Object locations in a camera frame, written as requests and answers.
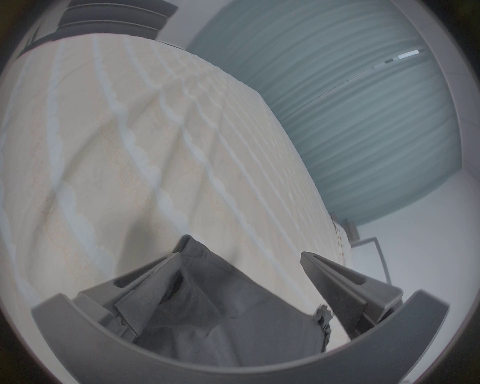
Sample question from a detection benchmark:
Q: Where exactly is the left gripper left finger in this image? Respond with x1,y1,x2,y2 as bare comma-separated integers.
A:
77,252,183,337

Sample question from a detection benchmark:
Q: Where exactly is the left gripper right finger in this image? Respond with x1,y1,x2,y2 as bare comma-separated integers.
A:
300,251,404,340

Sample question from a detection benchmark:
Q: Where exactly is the black garment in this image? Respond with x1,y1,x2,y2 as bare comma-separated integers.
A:
133,234,334,368

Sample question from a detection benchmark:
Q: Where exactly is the bed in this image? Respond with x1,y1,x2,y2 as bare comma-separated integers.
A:
0,32,392,361

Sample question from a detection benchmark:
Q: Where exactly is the white printed pillow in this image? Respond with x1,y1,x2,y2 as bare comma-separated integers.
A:
334,222,353,268

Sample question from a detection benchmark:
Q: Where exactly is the grey bedside table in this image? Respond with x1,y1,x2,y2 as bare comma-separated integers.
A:
330,213,361,241

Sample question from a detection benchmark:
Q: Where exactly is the blue-green curtain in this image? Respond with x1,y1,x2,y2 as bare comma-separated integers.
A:
259,49,463,226
185,0,432,103

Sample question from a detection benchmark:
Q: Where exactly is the black chest of drawers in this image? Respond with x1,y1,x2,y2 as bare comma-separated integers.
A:
22,0,179,52

